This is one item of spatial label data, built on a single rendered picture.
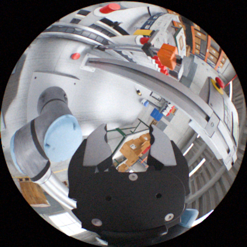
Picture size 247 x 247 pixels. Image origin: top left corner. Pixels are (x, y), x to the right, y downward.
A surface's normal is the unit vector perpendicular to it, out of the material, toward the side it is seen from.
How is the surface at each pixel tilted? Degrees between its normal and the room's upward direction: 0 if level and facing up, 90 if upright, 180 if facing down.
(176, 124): 90
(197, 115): 90
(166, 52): 90
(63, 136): 10
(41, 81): 2
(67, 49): 0
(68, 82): 2
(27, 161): 36
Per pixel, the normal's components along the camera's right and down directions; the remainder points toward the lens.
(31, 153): 0.75, 0.25
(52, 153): 0.80, 0.54
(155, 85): -0.57, 0.12
